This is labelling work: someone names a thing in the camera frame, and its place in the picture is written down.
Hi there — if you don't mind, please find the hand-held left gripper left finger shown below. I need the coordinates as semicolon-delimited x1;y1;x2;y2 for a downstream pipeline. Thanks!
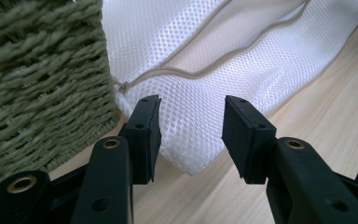
70;94;163;224

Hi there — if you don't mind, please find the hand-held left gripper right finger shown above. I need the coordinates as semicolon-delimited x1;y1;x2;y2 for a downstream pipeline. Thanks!
221;95;358;224

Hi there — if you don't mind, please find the white mesh laundry bag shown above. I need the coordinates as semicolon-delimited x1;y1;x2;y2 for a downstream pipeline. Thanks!
101;0;358;175

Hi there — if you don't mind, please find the green woven basket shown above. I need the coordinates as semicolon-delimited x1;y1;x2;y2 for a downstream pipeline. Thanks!
0;0;120;200

